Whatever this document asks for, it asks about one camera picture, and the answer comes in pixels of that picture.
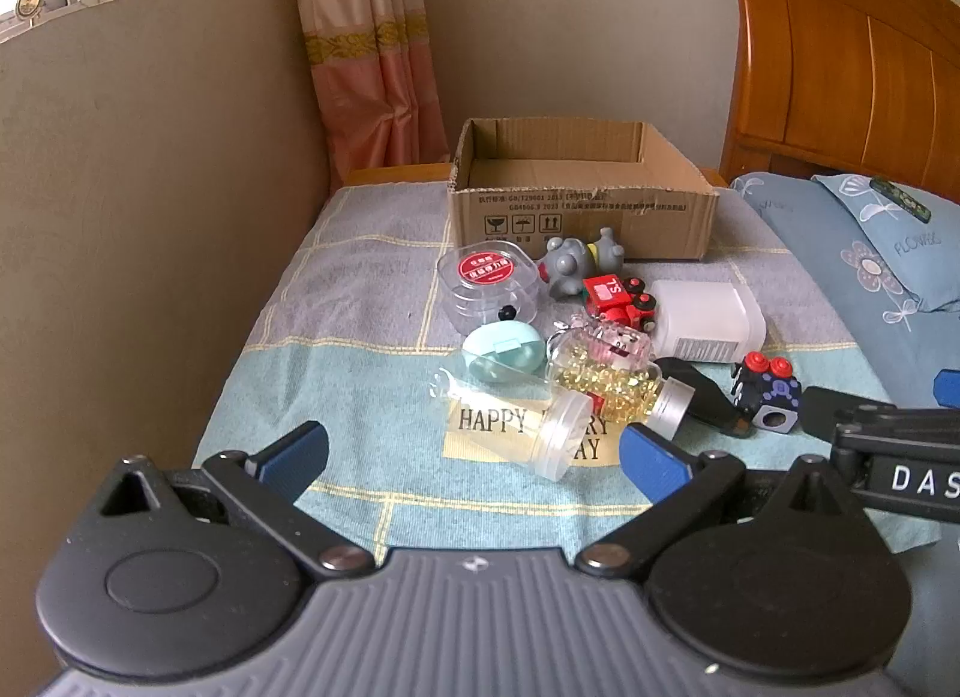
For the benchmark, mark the clear bottle of yellow capsules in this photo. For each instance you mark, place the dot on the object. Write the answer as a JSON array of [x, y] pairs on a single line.
[[607, 382]]

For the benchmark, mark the wooden bedside table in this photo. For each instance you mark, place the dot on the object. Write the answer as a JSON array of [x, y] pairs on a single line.
[[390, 174]]

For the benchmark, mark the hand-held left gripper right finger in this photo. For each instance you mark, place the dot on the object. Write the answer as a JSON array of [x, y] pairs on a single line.
[[654, 461]]

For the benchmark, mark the black fidget cube red buttons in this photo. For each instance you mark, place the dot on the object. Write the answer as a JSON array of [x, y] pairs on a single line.
[[772, 397]]

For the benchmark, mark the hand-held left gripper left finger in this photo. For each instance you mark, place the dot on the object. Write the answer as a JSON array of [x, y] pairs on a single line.
[[294, 453]]

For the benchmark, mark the checked printed blanket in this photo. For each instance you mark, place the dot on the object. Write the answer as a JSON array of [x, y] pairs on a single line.
[[337, 337]]

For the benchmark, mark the pink patterned curtain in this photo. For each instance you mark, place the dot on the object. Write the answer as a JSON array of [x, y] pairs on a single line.
[[367, 67]]

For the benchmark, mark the cardboard box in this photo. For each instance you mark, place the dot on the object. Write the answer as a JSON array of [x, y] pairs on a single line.
[[585, 217]]

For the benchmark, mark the grey rubber animal toy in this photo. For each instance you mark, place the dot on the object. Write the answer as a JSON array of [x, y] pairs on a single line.
[[566, 266]]

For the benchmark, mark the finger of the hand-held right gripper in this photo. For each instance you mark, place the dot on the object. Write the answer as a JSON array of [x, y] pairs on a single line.
[[949, 389], [832, 408]]

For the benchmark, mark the small hanging window pendant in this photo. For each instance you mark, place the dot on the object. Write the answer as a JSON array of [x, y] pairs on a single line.
[[28, 1]]

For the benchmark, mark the wooden bed headboard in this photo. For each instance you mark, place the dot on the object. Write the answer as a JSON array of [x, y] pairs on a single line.
[[825, 67]]

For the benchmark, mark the empty clear plastic jar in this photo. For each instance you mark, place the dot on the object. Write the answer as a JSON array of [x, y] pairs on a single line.
[[559, 434]]

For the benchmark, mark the white plastic bottle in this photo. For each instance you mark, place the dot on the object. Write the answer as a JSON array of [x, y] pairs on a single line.
[[705, 318]]

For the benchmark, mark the clear round container red label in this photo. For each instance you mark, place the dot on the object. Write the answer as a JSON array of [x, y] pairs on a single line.
[[487, 292]]

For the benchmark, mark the black flat plastic piece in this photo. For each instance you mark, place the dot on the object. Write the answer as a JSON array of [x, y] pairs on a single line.
[[697, 393]]

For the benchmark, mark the teal pill case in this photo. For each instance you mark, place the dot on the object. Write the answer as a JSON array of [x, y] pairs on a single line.
[[499, 356]]

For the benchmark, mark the red toy train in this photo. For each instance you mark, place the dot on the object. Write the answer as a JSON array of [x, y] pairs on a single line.
[[604, 292]]

